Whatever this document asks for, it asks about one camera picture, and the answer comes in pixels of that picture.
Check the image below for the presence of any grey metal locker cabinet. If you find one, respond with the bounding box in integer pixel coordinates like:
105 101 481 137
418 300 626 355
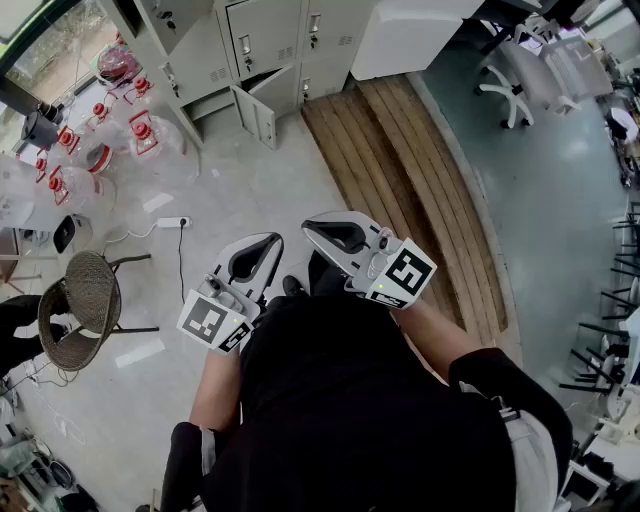
99 0 381 151

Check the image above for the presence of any white desk block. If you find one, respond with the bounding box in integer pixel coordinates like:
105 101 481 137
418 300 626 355
349 8 465 82

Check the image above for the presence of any white power cable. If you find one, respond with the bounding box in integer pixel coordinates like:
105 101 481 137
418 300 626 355
103 221 161 247

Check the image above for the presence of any black power cable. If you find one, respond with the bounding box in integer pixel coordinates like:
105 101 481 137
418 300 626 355
176 223 190 304

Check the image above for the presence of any grey shoulder bag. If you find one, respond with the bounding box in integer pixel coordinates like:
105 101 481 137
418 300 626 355
459 382 559 512

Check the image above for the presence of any person's left forearm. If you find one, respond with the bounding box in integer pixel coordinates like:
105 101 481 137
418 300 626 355
188 344 245 432

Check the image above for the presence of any person's black clothed body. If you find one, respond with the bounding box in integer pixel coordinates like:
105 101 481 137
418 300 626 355
159 249 574 512

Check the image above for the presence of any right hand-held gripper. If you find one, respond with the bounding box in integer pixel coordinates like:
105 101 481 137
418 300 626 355
301 210 438 311

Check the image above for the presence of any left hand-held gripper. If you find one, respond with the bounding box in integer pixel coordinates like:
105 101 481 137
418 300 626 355
176 231 285 355

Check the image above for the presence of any group of clear water jugs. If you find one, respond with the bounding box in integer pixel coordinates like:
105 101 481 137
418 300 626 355
29 74 201 212

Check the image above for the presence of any wooden plank platform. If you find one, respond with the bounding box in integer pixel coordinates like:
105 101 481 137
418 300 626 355
301 74 509 347

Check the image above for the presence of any white office chair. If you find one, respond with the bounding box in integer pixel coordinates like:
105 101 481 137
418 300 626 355
473 23 585 130

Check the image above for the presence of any brown wicker chair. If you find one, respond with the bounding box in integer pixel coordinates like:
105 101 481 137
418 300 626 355
37 249 161 372

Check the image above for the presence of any person's black shoe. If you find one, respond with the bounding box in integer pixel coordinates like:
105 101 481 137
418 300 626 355
282 274 309 299

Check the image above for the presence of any small white black appliance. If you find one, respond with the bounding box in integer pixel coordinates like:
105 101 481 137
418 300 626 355
52 214 94 255

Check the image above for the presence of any person's right forearm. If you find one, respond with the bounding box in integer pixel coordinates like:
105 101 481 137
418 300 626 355
397 298 497 387

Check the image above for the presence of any black metal frame stack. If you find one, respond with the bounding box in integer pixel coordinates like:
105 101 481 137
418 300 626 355
558 199 640 397

